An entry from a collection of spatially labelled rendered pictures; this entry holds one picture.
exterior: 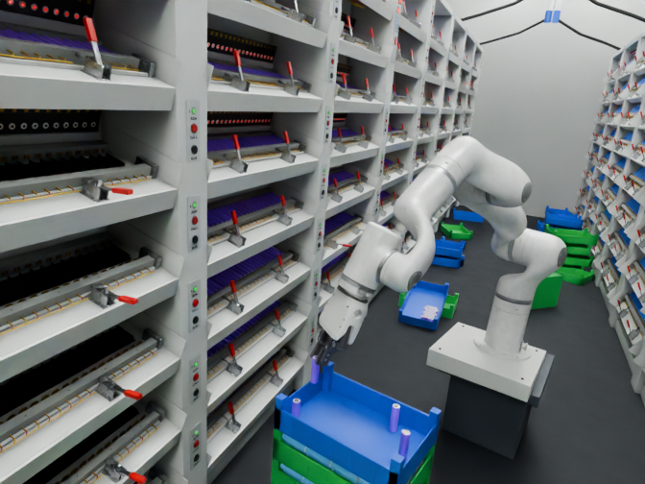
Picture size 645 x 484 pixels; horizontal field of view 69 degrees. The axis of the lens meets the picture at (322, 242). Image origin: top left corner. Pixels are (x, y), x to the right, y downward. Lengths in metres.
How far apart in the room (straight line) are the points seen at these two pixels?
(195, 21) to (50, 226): 0.48
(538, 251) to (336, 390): 0.77
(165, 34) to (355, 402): 0.90
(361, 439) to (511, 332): 0.77
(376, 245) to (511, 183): 0.42
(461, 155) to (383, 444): 0.67
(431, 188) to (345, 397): 0.55
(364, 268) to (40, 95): 0.64
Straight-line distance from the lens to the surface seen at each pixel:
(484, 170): 1.23
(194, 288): 1.09
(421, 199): 1.07
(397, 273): 0.96
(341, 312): 1.02
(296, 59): 1.62
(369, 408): 1.19
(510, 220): 1.43
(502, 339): 1.70
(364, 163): 2.27
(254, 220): 1.39
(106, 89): 0.86
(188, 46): 1.01
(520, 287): 1.64
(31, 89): 0.78
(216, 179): 1.10
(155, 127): 1.01
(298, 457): 1.11
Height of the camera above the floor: 1.10
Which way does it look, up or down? 17 degrees down
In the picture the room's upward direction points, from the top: 4 degrees clockwise
